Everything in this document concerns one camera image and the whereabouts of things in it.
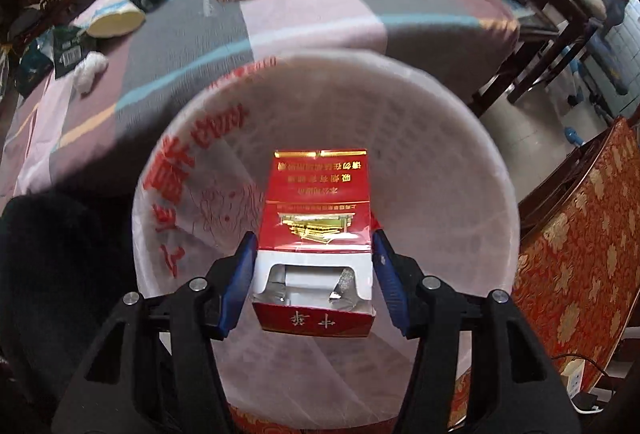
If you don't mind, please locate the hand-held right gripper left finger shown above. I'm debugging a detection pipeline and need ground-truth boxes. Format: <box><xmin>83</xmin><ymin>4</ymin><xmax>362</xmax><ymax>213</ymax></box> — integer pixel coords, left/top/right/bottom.
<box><xmin>50</xmin><ymin>230</ymin><xmax>259</xmax><ymax>434</ymax></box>

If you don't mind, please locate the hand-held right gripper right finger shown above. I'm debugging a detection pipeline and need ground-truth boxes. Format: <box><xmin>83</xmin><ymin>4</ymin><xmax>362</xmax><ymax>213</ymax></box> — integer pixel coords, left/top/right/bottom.
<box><xmin>369</xmin><ymin>229</ymin><xmax>582</xmax><ymax>434</ymax></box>

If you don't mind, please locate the red cigarette box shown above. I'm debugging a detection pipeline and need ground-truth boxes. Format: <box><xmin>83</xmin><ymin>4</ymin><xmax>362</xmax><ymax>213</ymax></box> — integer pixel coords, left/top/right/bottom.
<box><xmin>250</xmin><ymin>148</ymin><xmax>377</xmax><ymax>339</ymax></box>

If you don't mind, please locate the white bin with plastic bag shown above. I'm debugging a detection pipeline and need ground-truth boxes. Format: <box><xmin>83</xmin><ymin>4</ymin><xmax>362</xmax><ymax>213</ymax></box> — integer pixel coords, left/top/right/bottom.
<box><xmin>131</xmin><ymin>54</ymin><xmax>521</xmax><ymax>434</ymax></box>

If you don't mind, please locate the blue white paper cup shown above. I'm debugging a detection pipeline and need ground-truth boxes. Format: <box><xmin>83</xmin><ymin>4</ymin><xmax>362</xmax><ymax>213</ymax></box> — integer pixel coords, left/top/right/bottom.
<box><xmin>72</xmin><ymin>0</ymin><xmax>147</xmax><ymax>39</ymax></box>

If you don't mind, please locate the wooden bench with red cushion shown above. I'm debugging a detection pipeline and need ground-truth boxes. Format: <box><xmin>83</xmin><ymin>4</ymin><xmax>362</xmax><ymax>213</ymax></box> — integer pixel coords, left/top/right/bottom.
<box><xmin>450</xmin><ymin>114</ymin><xmax>640</xmax><ymax>434</ymax></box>

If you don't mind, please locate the white power strip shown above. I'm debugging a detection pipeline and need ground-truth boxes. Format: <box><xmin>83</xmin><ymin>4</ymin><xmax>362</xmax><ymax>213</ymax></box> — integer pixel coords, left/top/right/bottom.
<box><xmin>560</xmin><ymin>356</ymin><xmax>588</xmax><ymax>397</ymax></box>

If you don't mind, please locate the small white tissue wad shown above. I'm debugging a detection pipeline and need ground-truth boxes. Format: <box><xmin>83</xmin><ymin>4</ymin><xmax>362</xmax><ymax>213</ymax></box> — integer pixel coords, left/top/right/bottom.
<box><xmin>71</xmin><ymin>50</ymin><xmax>110</xmax><ymax>94</ymax></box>

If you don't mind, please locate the striped pink grey tablecloth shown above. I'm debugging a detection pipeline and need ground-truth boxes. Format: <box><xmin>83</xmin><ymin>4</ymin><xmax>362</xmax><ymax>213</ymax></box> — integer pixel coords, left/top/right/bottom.
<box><xmin>0</xmin><ymin>0</ymin><xmax>521</xmax><ymax>205</ymax></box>

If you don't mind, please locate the blue child desk chair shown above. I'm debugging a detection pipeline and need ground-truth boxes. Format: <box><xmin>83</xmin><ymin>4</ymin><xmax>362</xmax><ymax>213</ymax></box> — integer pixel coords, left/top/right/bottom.
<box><xmin>562</xmin><ymin>34</ymin><xmax>633</xmax><ymax>117</ymax></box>

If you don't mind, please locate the green packet with white label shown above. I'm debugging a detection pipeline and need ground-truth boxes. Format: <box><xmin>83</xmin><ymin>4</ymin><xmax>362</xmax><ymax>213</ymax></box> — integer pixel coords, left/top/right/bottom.
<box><xmin>52</xmin><ymin>26</ymin><xmax>98</xmax><ymax>77</ymax></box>

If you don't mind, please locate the dark wooden table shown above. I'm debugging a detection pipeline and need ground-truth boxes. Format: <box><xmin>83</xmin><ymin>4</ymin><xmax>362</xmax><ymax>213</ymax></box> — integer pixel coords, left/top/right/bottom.
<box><xmin>470</xmin><ymin>0</ymin><xmax>608</xmax><ymax>117</ymax></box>

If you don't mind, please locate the teal green packet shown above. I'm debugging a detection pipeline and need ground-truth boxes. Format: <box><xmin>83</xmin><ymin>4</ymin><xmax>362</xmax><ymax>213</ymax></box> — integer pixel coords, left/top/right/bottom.
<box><xmin>12</xmin><ymin>31</ymin><xmax>56</xmax><ymax>97</ymax></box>

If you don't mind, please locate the black charger with cable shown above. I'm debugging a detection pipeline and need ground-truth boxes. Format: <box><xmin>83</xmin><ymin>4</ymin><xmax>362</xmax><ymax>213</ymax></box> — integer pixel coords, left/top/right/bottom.
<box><xmin>550</xmin><ymin>353</ymin><xmax>618</xmax><ymax>415</ymax></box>

